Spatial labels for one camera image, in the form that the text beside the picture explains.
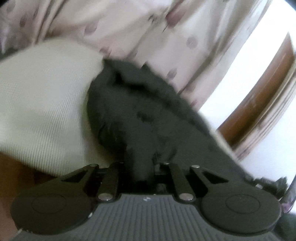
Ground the black jacket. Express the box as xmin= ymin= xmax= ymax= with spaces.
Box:
xmin=87 ymin=59 xmax=287 ymax=196

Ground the floral beige curtain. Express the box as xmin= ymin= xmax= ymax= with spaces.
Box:
xmin=1 ymin=1 xmax=271 ymax=109

